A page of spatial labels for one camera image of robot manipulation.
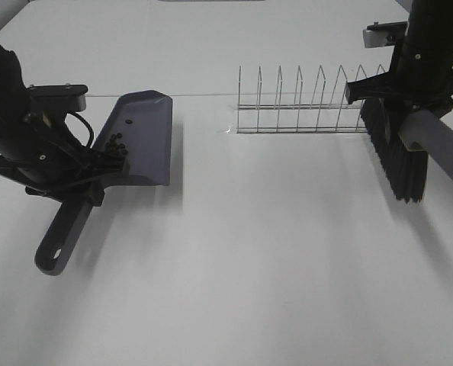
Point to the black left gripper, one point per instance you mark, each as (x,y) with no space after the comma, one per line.
(40,152)

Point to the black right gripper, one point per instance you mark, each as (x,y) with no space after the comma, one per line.
(423,75)

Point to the pile of coffee beans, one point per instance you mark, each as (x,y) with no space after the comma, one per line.
(117,135)

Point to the purple plastic dustpan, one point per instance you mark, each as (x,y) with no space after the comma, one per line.
(148,164)

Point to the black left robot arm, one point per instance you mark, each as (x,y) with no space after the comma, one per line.
(15,99)

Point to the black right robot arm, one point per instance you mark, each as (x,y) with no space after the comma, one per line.
(429,23)

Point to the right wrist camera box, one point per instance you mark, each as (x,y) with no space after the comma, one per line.
(383,35)

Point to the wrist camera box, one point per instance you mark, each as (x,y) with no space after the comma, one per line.
(383,35)
(60,98)

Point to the metal wire dish rack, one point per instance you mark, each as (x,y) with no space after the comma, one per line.
(293,103)

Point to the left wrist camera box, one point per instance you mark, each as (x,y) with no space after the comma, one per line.
(60,98)

